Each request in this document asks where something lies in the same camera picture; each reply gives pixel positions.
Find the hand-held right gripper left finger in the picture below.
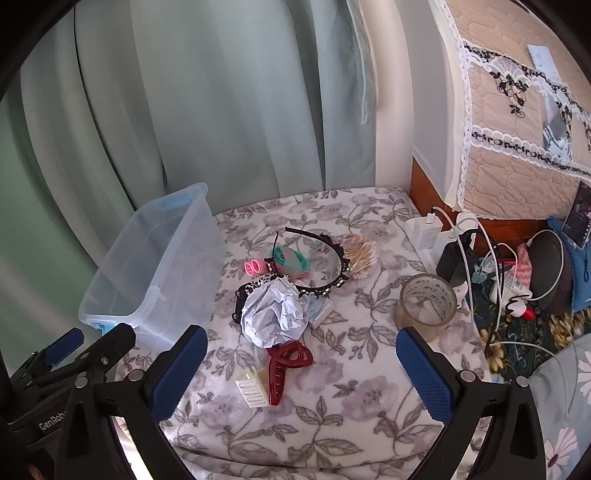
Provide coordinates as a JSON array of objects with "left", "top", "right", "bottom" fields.
[{"left": 68, "top": 325, "right": 209, "bottom": 480}]

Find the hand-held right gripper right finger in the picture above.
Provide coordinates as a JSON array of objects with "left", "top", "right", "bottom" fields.
[{"left": 396, "top": 326, "right": 548, "bottom": 480}]

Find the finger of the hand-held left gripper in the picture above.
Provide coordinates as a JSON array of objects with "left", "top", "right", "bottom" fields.
[
  {"left": 18, "top": 327, "right": 85, "bottom": 383},
  {"left": 39, "top": 322, "right": 138, "bottom": 387}
]

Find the clear tape roll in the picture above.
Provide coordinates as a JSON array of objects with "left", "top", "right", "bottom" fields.
[{"left": 394, "top": 273, "right": 459, "bottom": 342}]

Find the cream hair claw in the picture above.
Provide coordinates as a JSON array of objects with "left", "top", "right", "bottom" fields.
[{"left": 235, "top": 367, "right": 269, "bottom": 408}]

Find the clear plastic storage container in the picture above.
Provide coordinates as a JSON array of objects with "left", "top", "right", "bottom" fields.
[{"left": 78, "top": 183, "right": 228, "bottom": 354}]

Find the red hair claw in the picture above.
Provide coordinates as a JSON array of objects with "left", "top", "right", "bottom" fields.
[{"left": 267, "top": 340, "right": 314, "bottom": 407}]

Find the white paper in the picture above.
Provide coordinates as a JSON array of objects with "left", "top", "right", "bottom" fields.
[{"left": 241, "top": 277, "right": 311, "bottom": 349}]

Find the small white medicine box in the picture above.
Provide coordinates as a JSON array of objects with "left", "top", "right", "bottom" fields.
[{"left": 305, "top": 295, "right": 334, "bottom": 329}]

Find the leopard print scrunchie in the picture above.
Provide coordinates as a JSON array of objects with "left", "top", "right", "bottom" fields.
[{"left": 245, "top": 272, "right": 287, "bottom": 296}]

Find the black studded headband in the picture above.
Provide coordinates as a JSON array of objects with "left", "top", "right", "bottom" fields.
[{"left": 272, "top": 226, "right": 352, "bottom": 298}]

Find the grey floral blanket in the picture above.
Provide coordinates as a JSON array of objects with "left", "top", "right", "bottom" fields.
[{"left": 113, "top": 187, "right": 492, "bottom": 480}]

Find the black power adapter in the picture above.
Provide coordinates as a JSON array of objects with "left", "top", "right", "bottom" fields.
[{"left": 436, "top": 231, "right": 476, "bottom": 287}]

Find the white bottle with red cap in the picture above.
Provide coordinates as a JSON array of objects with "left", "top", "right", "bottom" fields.
[{"left": 503, "top": 295, "right": 537, "bottom": 321}]

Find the bag of cotton swabs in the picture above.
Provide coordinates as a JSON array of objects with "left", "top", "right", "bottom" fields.
[{"left": 344, "top": 240, "right": 380, "bottom": 280}]

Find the white power strip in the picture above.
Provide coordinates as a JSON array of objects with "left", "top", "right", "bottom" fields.
[{"left": 405, "top": 212, "right": 481, "bottom": 296}]

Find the grey daisy print cushion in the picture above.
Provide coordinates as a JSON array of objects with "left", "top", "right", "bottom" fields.
[{"left": 526, "top": 346, "right": 591, "bottom": 480}]

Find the pink zigzag cloth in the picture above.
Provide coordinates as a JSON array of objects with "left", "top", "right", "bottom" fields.
[{"left": 515, "top": 244, "right": 535, "bottom": 288}]

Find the dark floral sheet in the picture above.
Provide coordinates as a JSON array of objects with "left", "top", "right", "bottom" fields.
[{"left": 466, "top": 258, "right": 591, "bottom": 384}]

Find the dark round object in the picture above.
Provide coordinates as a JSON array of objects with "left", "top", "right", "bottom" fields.
[{"left": 529, "top": 230, "right": 575, "bottom": 315}]

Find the blue cloth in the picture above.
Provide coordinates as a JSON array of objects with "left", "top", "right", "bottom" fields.
[{"left": 547, "top": 217, "right": 591, "bottom": 310}]

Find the beige quilted lace cover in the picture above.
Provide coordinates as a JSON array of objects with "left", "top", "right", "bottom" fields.
[{"left": 429, "top": 0, "right": 591, "bottom": 222}]

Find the smartphone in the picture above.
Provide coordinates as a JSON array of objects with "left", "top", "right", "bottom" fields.
[{"left": 564, "top": 182, "right": 591, "bottom": 245}]

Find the white padded headboard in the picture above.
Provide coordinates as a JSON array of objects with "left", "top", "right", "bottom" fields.
[{"left": 402, "top": 0, "right": 472, "bottom": 208}]

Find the pale green curtain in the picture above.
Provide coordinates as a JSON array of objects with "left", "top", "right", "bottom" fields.
[{"left": 0, "top": 0, "right": 379, "bottom": 333}]

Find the dark photo card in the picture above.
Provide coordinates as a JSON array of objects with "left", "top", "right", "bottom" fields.
[{"left": 541, "top": 99, "right": 575, "bottom": 153}]

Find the white paper slip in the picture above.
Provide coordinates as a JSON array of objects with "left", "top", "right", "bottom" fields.
[{"left": 527, "top": 44, "right": 555, "bottom": 77}]

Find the white charging cable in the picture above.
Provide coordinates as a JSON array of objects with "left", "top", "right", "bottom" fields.
[
  {"left": 429, "top": 207, "right": 475, "bottom": 301},
  {"left": 478, "top": 230, "right": 568, "bottom": 354}
]

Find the teal hair ties pack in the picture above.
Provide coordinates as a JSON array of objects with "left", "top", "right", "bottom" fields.
[{"left": 271, "top": 247, "right": 311, "bottom": 278}]

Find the brown wooden bed frame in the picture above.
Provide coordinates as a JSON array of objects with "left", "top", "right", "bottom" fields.
[{"left": 411, "top": 161, "right": 555, "bottom": 259}]

